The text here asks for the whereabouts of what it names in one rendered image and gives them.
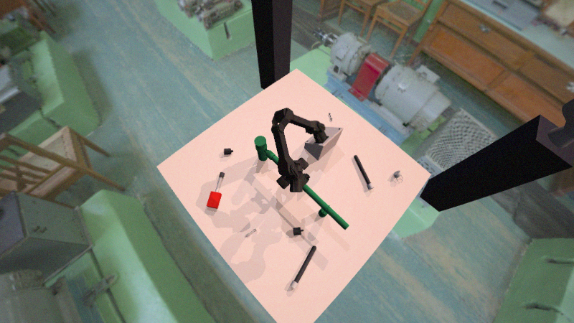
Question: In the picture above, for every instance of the green cylindrical rail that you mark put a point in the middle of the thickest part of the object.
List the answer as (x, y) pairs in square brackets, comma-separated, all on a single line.
[(320, 201)]

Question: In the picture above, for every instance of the green vertical post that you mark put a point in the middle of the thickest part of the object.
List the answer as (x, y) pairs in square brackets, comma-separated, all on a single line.
[(260, 143)]

